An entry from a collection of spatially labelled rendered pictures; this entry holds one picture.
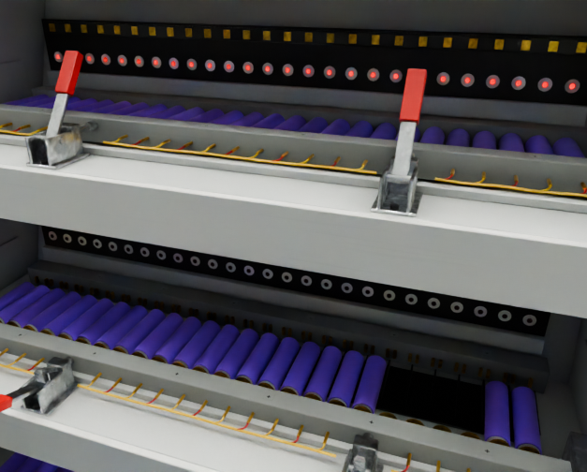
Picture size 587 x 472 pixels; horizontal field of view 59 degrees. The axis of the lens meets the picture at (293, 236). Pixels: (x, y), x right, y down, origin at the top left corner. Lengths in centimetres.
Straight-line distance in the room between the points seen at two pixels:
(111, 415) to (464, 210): 32
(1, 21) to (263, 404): 48
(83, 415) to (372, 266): 27
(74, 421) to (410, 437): 26
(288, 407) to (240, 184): 18
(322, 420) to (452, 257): 17
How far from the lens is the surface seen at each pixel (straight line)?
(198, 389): 44
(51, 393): 49
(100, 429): 46
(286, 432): 43
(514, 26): 53
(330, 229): 33
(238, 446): 43
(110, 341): 52
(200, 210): 36
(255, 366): 47
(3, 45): 67
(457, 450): 41
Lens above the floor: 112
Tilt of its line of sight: 9 degrees down
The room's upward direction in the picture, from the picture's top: 6 degrees clockwise
